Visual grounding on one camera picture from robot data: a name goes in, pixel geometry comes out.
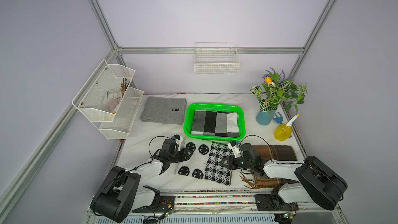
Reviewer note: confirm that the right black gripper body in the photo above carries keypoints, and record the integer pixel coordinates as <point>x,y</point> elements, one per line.
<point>240,162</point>

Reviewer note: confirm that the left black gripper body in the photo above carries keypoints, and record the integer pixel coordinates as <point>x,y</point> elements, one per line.
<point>172,156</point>

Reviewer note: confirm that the smiley houndstooth scarf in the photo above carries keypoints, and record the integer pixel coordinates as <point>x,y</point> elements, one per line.
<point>204,162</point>

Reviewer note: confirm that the brown plaid fringed scarf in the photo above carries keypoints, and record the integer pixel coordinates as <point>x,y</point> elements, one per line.
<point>276,152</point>

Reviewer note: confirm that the black white checked scarf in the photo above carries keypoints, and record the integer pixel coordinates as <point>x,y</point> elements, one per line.
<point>215,123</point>

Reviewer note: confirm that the green plastic basket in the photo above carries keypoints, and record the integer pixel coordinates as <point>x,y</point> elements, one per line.
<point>214,107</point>

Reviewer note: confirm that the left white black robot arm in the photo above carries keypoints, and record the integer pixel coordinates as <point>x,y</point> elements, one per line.
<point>125,190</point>

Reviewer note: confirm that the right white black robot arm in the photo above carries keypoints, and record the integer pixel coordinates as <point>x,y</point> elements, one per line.
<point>314,181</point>

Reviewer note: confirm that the grey folded scarf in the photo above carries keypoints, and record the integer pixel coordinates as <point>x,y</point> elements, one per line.
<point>164,110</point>

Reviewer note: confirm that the yellow spray bottle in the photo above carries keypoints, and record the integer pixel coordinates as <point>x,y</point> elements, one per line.
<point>284,131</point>

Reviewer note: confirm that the small blue garden fork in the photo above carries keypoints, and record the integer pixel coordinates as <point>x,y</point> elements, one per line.
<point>278,118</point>

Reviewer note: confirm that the white mesh lower shelf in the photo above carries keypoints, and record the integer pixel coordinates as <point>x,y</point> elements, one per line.
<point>120,127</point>

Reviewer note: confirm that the white mesh shelf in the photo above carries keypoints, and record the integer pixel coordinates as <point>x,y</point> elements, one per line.
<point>120,127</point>
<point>105,82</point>

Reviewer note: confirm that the artificial plant in blue vase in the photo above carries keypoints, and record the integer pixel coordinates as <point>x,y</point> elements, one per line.
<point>275,89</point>

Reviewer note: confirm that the clear plastic item in shelf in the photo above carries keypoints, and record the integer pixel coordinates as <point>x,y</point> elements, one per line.
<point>112,99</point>

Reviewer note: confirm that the white mesh upper shelf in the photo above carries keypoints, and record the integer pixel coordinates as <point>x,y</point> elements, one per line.
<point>105,82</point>

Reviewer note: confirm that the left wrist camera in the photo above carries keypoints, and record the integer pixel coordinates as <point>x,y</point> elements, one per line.
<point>179,140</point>

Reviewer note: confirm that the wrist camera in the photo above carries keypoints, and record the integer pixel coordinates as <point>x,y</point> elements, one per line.
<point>235,147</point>
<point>179,140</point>

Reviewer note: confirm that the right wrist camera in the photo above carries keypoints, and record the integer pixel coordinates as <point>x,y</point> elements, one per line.
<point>235,147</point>

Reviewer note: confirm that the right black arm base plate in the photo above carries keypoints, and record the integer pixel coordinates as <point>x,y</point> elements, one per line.
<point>270,202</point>

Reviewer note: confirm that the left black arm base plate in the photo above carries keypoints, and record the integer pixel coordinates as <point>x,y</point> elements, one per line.
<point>149,199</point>

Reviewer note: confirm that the white wire wall basket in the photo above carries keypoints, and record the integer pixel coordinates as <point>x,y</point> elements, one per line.
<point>216,59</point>

